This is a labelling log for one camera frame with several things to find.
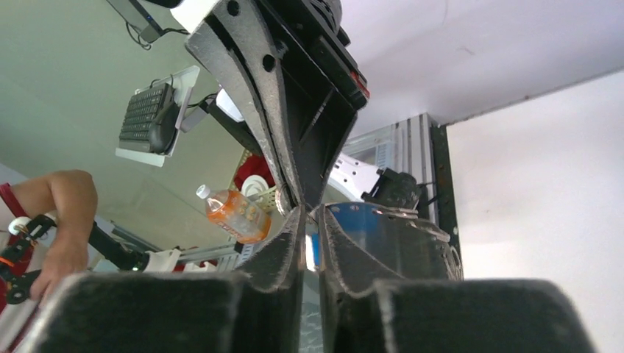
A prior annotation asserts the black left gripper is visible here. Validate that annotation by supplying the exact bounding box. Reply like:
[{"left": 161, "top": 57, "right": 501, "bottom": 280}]
[{"left": 185, "top": 1, "right": 370, "bottom": 207}]

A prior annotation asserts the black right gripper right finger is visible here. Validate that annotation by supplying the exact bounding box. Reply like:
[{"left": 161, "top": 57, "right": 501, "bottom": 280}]
[{"left": 316, "top": 204, "right": 598, "bottom": 353}]

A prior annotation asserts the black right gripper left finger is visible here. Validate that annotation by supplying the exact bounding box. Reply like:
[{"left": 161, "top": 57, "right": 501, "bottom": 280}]
[{"left": 18, "top": 207, "right": 306, "bottom": 352}]

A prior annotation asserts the metal oval keyring plate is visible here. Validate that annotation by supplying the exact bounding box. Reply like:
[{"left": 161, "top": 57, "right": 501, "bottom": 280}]
[{"left": 252, "top": 191, "right": 462, "bottom": 294}]

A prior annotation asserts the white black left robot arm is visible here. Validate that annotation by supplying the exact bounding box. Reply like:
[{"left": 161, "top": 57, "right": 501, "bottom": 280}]
[{"left": 162, "top": 1, "right": 419, "bottom": 209}]

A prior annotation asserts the bare person forearm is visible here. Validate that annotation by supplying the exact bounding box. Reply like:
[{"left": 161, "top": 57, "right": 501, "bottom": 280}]
[{"left": 9, "top": 170, "right": 98, "bottom": 243}]

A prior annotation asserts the bare person hand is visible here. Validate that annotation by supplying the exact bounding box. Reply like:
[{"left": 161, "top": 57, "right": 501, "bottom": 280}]
[{"left": 30, "top": 229, "right": 89, "bottom": 302}]

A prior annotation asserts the red cloth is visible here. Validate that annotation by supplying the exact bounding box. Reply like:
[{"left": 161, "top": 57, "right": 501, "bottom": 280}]
[{"left": 233, "top": 154, "right": 275, "bottom": 190}]

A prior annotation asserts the white keyboard tray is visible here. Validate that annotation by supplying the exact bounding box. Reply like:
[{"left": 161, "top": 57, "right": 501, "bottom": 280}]
[{"left": 115, "top": 65, "right": 200, "bottom": 167}]

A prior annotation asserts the orange drink bottle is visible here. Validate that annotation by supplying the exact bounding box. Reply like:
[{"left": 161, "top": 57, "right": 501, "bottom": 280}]
[{"left": 196, "top": 185, "right": 272, "bottom": 244}]

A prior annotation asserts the cream perforated basket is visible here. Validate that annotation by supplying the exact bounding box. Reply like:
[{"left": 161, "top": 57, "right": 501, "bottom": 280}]
[{"left": 233, "top": 150, "right": 277, "bottom": 213}]

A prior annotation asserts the black computer mouse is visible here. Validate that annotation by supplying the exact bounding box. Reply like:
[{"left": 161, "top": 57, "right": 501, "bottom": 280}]
[{"left": 148, "top": 101, "right": 180, "bottom": 154}]

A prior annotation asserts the black computer keyboard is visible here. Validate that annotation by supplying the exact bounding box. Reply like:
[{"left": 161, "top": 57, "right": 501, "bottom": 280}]
[{"left": 118, "top": 83, "right": 175, "bottom": 153}]

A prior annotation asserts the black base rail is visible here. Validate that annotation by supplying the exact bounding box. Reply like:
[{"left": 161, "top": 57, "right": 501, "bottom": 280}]
[{"left": 430, "top": 126, "right": 464, "bottom": 279}]

